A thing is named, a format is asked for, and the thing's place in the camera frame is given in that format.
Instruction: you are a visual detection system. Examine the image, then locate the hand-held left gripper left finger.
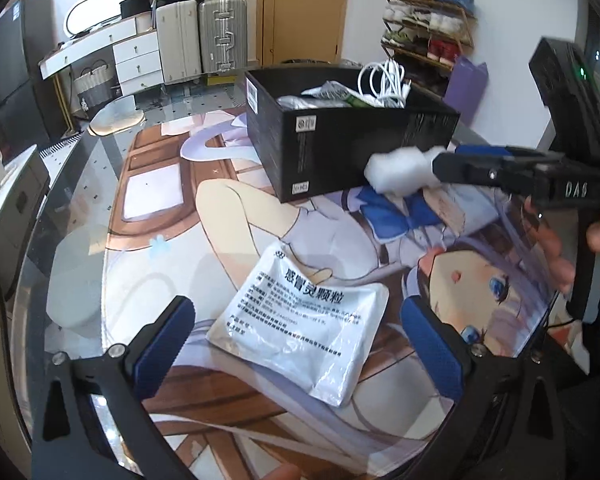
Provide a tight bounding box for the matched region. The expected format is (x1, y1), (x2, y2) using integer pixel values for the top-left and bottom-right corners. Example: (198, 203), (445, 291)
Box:
(30, 295), (198, 480)

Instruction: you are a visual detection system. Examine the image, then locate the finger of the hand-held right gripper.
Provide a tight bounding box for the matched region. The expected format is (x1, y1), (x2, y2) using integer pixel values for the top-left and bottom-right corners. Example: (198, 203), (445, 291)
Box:
(431, 151), (537, 194)
(454, 143), (562, 162)

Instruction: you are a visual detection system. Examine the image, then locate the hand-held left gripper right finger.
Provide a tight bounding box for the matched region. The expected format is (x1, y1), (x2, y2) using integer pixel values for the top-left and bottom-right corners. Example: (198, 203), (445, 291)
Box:
(399, 295), (569, 480)

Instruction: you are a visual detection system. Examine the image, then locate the white foam wrap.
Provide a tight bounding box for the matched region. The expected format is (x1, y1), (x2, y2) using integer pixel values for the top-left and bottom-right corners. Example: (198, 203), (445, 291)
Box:
(364, 145), (449, 195)

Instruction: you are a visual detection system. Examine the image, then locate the white usb cable bundle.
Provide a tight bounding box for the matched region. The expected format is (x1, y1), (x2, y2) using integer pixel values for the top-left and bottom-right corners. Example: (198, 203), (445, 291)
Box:
(357, 57), (414, 109)

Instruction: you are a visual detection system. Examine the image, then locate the silver medicine pouch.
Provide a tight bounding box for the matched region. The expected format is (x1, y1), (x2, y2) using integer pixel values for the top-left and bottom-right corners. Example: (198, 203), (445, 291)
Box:
(205, 240), (387, 408)

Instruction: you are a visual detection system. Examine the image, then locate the black cardboard box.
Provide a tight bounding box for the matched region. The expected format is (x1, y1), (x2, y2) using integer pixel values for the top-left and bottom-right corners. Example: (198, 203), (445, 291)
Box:
(243, 62), (461, 205)

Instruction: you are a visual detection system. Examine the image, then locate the zip bag of white laces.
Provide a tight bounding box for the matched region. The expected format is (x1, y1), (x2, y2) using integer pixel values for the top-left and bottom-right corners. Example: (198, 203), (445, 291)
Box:
(279, 80), (362, 111)

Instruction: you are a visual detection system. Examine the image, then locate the person's right hand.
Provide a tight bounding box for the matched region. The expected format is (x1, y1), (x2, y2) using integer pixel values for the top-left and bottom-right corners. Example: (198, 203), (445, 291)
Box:
(523, 198), (600, 296)

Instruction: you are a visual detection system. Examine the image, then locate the person's left hand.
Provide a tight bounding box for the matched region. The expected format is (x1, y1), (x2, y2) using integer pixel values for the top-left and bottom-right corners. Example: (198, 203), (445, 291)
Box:
(256, 462), (302, 480)

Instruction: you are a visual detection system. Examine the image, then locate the purple bag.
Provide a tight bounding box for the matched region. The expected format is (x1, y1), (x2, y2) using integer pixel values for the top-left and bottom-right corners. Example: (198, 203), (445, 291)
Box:
(442, 54), (489, 126)

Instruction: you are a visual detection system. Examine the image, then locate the wooden shoe rack with shoes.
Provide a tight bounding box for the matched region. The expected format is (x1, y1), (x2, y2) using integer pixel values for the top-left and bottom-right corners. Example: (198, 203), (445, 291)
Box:
(379, 0), (479, 97)

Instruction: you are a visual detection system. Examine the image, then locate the printed table mat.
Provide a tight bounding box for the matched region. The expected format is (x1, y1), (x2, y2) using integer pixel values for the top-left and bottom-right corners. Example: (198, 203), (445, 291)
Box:
(105, 105), (557, 480)

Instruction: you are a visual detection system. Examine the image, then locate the grey low cabinet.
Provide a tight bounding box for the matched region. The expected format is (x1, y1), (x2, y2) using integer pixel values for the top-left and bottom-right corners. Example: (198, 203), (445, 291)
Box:
(0, 144), (51, 282)

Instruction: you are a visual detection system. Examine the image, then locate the wooden door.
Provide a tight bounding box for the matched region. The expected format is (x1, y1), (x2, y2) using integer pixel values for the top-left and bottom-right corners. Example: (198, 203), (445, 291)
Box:
(257, 0), (351, 69)

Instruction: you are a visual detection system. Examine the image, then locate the woven basket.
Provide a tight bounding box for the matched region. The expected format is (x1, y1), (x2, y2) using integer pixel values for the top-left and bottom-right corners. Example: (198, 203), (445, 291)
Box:
(73, 59), (116, 114)

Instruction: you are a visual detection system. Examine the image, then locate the silver suitcase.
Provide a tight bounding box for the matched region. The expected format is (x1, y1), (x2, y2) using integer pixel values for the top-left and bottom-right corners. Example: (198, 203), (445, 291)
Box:
(197, 0), (249, 77)

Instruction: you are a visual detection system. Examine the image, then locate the white dresser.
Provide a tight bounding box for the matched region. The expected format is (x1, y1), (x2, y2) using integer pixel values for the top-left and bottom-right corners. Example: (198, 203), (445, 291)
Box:
(38, 14), (164, 99)

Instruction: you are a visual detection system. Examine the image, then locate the white suitcase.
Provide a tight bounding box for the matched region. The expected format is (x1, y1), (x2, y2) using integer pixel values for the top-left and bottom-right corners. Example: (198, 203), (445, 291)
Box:
(154, 0), (204, 86)

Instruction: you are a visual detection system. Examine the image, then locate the dark grey fridge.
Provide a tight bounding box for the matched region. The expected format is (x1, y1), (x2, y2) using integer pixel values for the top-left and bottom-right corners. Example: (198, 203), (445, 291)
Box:
(0, 0), (74, 137)

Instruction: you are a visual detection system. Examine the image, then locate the oval mirror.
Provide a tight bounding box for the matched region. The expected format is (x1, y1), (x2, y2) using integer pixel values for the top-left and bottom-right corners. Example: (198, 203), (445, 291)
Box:
(64, 0), (131, 39)

